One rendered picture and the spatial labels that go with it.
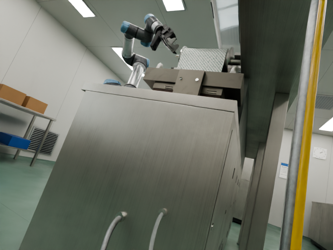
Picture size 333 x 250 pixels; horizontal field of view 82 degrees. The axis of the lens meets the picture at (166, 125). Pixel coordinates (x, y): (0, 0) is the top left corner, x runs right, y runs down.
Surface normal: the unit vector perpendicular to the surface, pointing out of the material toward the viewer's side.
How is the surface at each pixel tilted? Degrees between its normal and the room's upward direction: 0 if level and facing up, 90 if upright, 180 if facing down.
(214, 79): 90
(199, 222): 90
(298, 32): 180
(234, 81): 90
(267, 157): 90
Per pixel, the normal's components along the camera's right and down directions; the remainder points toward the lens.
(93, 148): -0.35, -0.31
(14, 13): 0.89, 0.18
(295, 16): -0.29, 0.93
